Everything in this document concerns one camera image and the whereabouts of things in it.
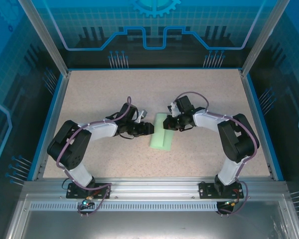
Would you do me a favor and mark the light green paper sheet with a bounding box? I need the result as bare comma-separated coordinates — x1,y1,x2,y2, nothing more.
149,112,175,151

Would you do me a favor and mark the aluminium mounting beam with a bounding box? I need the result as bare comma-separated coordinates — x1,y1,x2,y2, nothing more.
22,177,290,200

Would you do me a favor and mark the blue edge trim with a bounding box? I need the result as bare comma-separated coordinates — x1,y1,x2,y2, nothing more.
246,74,285,181
26,74,65,181

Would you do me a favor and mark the grey metal panel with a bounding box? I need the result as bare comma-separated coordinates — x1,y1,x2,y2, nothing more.
4,194,299,239

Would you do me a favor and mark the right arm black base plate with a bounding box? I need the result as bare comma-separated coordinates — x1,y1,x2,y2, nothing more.
198,181,244,199

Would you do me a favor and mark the slotted grey cable duct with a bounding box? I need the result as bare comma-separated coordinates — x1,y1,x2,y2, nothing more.
29,202,220,211

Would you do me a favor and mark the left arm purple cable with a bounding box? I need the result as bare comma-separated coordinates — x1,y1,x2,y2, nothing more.
55,96,138,217

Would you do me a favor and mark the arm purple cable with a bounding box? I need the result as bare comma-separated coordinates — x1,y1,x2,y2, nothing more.
55,96,138,217
174,91,261,215

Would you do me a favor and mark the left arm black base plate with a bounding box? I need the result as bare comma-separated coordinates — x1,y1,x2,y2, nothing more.
66,182,112,199

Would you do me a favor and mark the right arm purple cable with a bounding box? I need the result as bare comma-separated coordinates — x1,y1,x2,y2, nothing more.
174,91,261,215

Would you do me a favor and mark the aluminium frame post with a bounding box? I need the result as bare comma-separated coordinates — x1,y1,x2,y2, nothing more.
17,0,72,77
240,0,291,77

